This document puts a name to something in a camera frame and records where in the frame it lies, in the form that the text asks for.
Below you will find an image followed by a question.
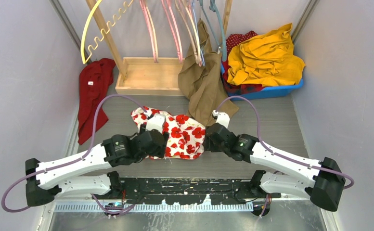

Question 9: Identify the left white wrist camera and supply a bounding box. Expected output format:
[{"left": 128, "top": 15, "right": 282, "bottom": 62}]
[{"left": 145, "top": 112, "right": 166, "bottom": 133}]

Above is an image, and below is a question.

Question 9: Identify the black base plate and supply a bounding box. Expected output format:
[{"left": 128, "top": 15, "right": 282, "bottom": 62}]
[{"left": 110, "top": 177, "right": 282, "bottom": 206}]

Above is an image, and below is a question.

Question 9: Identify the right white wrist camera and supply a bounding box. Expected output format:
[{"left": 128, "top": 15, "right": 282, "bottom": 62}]
[{"left": 212, "top": 110, "right": 230, "bottom": 128}]

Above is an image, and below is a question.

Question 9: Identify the beige hanger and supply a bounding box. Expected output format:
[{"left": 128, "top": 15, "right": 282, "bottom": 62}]
[{"left": 175, "top": 0, "right": 204, "bottom": 66}]

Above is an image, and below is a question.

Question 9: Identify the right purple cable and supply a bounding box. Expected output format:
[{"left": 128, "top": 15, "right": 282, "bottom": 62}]
[{"left": 213, "top": 95, "right": 355, "bottom": 218}]

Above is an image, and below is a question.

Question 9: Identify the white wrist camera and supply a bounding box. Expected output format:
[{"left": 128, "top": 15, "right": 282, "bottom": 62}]
[
  {"left": 212, "top": 110, "right": 230, "bottom": 128},
  {"left": 145, "top": 112, "right": 166, "bottom": 133}
]

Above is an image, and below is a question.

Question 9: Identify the dark red garment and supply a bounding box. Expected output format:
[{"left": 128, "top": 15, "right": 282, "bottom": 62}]
[{"left": 78, "top": 58, "right": 116, "bottom": 145}]

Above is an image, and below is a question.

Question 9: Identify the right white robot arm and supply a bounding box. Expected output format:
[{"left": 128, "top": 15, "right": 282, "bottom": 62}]
[{"left": 204, "top": 123, "right": 346, "bottom": 212}]

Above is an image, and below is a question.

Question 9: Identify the light blue hanger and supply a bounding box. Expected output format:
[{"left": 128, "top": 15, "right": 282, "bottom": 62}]
[{"left": 190, "top": 0, "right": 205, "bottom": 66}]

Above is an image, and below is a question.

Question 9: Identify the white red floral garment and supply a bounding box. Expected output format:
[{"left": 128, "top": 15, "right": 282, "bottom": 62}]
[{"left": 130, "top": 107, "right": 206, "bottom": 160}]

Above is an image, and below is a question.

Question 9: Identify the yellow garment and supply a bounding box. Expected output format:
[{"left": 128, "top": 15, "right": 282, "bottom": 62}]
[{"left": 227, "top": 23, "right": 306, "bottom": 87}]

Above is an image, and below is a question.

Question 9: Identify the blue plastic bin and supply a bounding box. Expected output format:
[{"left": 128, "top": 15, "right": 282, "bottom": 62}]
[{"left": 221, "top": 61, "right": 304, "bottom": 100}]

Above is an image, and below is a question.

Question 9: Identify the yellow wavy hanger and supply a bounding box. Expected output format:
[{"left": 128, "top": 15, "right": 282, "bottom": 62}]
[{"left": 79, "top": 0, "right": 134, "bottom": 67}]

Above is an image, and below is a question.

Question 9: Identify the white slotted cable duct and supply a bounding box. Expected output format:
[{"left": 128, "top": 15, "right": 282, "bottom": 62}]
[{"left": 54, "top": 202, "right": 253, "bottom": 212}]

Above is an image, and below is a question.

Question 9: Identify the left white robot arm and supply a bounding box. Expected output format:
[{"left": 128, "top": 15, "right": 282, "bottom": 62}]
[{"left": 25, "top": 126, "right": 170, "bottom": 207}]

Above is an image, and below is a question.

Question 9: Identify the wooden hanger rack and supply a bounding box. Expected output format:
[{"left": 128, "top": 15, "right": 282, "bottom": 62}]
[{"left": 85, "top": 0, "right": 232, "bottom": 97}]

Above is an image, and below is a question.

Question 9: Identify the red polka dot garment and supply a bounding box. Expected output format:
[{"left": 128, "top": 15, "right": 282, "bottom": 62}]
[{"left": 226, "top": 30, "right": 258, "bottom": 52}]

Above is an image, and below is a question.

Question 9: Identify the tan brown skirt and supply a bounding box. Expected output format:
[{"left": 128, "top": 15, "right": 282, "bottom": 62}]
[{"left": 178, "top": 20, "right": 228, "bottom": 127}]

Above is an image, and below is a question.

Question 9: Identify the teal blue wire hanger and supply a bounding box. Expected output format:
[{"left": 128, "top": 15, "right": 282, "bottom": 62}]
[{"left": 199, "top": 0, "right": 228, "bottom": 62}]

